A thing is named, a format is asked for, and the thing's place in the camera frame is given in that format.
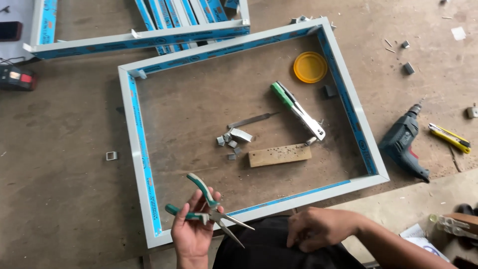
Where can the person's right hand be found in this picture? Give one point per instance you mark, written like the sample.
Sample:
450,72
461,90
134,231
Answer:
325,226

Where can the person's left hand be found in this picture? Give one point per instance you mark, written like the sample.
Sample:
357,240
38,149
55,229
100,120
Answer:
192,235

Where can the person's right fingers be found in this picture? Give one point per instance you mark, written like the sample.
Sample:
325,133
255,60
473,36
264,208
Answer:
297,237

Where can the person's black trousers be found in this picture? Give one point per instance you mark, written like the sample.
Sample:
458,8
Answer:
261,246

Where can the small wooden block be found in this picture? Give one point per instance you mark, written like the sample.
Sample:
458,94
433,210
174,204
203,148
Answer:
279,155

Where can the small metal cylinder piece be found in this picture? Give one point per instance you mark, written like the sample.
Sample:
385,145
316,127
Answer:
310,141

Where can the bent white aluminium offcut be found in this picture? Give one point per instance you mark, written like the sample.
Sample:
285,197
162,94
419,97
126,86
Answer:
241,134

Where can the white printed paper sheet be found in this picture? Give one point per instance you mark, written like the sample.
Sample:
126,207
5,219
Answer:
422,239

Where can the flat metal file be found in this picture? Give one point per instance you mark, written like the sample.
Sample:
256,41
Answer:
250,120

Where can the teal electric drill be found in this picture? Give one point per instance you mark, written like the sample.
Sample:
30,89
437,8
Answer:
403,144

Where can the dark square block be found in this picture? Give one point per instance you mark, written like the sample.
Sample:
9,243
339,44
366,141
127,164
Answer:
329,90

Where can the clear plastic packet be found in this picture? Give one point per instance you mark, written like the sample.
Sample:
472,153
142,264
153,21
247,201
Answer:
452,226

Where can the yellow plastic lid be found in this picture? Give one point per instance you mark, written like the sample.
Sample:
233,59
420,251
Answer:
310,67

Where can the yellow utility knife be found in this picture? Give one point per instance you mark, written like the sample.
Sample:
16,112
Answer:
449,138

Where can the white plastic piece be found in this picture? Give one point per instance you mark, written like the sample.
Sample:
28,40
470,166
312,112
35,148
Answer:
472,112

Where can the cluster of white corner brackets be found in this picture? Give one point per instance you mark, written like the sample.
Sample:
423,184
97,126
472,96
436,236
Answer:
300,19

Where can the tiny grey metal corner piece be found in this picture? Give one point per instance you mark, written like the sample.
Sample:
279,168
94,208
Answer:
405,44

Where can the stack of white aluminium profiles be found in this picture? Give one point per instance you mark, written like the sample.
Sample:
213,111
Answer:
175,11

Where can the white paper scrap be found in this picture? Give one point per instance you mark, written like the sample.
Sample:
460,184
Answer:
458,33

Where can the black and red power tool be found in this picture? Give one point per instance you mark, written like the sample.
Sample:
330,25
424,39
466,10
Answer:
17,77

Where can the dark rectangular object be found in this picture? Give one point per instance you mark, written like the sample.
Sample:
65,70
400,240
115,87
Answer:
10,30

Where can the white aluminium frame blue tape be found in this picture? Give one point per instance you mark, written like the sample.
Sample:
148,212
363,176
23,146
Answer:
136,149

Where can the partly seen white aluminium frame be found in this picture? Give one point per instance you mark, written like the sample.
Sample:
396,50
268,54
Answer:
112,40

